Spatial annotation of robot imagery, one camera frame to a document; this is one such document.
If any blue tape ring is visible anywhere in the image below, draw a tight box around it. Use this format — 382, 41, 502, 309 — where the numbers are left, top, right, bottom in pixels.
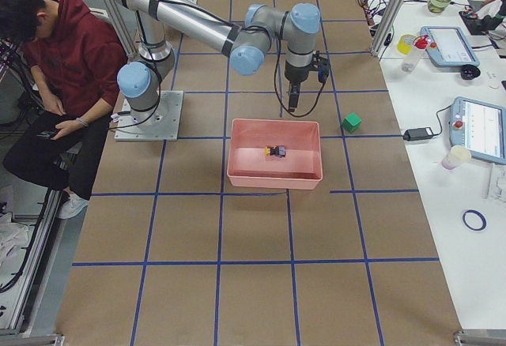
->
462, 209, 487, 232

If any person in red hoodie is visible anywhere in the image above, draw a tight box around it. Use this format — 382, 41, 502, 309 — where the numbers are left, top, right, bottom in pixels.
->
1, 0, 127, 219

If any squeeze bottle red cap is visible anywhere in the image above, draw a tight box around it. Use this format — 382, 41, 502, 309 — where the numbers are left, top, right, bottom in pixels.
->
401, 34, 432, 73

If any teach pendant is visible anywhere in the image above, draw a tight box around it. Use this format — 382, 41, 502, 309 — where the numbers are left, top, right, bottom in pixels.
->
420, 26, 480, 67
448, 96, 505, 165

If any small black power brick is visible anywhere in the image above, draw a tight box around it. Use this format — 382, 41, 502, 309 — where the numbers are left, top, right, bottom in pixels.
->
402, 127, 434, 141

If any teach pendant far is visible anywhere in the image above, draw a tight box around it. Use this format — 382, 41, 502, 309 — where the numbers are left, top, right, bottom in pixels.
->
420, 26, 480, 67

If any aluminium frame post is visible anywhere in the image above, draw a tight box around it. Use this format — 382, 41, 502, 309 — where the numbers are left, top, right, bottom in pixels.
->
369, 0, 404, 56

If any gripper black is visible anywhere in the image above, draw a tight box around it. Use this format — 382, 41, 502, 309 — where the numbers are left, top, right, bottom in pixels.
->
285, 51, 330, 113

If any pink plastic bin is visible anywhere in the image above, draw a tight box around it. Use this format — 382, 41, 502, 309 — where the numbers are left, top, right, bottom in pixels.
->
227, 118, 323, 190

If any teach pendant near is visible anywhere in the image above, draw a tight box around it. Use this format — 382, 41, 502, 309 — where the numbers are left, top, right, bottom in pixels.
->
448, 96, 505, 165

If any black round bowl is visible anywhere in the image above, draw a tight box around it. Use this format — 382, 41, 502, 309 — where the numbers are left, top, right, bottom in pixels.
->
460, 64, 481, 81

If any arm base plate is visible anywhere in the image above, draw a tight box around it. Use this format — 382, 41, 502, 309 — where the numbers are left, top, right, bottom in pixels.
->
114, 90, 184, 141

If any yellow tape roll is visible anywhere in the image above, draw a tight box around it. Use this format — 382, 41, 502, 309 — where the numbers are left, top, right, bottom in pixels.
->
397, 34, 417, 55

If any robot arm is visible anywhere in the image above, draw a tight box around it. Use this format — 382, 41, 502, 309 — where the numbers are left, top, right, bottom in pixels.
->
114, 0, 330, 116

